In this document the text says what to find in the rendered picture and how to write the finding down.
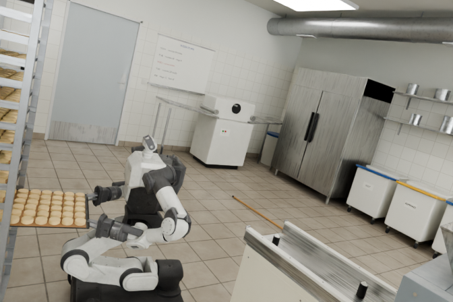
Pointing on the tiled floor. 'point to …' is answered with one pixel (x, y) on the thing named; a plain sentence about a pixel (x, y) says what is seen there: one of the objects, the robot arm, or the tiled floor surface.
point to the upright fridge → (330, 129)
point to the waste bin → (269, 147)
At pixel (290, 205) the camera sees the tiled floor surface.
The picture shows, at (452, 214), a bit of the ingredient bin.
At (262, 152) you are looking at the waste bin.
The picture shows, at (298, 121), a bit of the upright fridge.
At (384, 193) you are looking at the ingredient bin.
